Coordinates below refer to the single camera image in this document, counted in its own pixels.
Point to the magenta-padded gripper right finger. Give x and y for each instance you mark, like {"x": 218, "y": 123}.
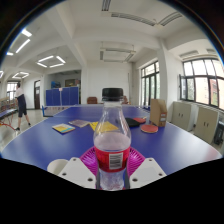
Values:
{"x": 146, "y": 171}

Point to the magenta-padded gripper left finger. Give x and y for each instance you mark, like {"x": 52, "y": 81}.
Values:
{"x": 76, "y": 171}

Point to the clear red-labelled water bottle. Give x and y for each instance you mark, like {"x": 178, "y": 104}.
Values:
{"x": 111, "y": 143}

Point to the white cup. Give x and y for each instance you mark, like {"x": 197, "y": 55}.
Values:
{"x": 56, "y": 165}

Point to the red table tennis paddle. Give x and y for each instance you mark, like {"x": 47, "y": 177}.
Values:
{"x": 140, "y": 120}
{"x": 149, "y": 128}

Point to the yellow and blue booklet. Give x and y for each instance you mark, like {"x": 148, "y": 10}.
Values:
{"x": 63, "y": 128}

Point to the grey booklet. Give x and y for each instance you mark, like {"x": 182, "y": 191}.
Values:
{"x": 79, "y": 123}

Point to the black table tennis paddle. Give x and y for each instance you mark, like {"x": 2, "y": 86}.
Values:
{"x": 132, "y": 122}

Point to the brown cardboard file box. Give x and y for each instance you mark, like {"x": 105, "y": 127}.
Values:
{"x": 158, "y": 113}

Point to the blue low court barrier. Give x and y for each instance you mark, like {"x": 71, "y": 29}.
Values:
{"x": 55, "y": 110}

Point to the white cabinet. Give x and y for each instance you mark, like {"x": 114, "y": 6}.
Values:
{"x": 206, "y": 125}
{"x": 182, "y": 116}

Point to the brown chair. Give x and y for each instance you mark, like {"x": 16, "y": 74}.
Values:
{"x": 92, "y": 100}
{"x": 125, "y": 100}

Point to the blue partition panels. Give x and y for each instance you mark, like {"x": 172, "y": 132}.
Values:
{"x": 63, "y": 96}

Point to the dark brown door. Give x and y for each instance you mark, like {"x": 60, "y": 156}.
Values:
{"x": 37, "y": 95}

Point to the person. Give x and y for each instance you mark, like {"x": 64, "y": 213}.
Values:
{"x": 21, "y": 103}

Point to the tall black-framed window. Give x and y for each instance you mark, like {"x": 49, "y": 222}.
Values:
{"x": 150, "y": 83}

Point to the blue red-legged ping-pong table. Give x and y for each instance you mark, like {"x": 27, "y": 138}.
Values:
{"x": 6, "y": 114}

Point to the wide black-framed window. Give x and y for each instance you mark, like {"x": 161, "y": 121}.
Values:
{"x": 201, "y": 83}

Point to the ceiling air-conditioner unit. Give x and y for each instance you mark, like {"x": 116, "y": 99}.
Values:
{"x": 117, "y": 55}

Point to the ceiling light group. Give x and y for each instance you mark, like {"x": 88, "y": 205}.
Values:
{"x": 22, "y": 45}

